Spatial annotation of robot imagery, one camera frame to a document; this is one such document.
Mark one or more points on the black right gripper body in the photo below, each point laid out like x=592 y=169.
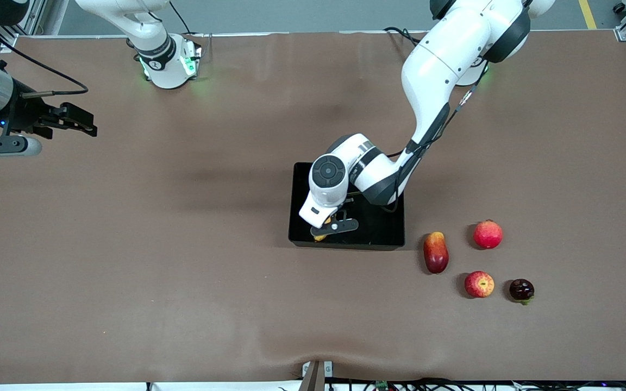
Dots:
x=26 y=115

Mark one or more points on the yellow banana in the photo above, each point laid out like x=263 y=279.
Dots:
x=319 y=237

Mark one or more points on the red yellow apple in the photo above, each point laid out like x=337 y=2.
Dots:
x=479 y=284

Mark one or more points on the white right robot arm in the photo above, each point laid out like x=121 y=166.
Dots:
x=161 y=65

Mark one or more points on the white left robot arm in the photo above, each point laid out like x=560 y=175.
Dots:
x=443 y=54

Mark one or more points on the black plastic tray box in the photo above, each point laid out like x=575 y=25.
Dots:
x=378 y=233

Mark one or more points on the red yellow mango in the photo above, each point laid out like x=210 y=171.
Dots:
x=436 y=254

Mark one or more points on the brown table cover sheet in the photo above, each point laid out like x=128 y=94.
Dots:
x=182 y=271

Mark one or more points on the dark purple mangosteen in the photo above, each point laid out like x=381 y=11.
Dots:
x=521 y=290

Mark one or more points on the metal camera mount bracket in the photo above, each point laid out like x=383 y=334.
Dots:
x=317 y=374

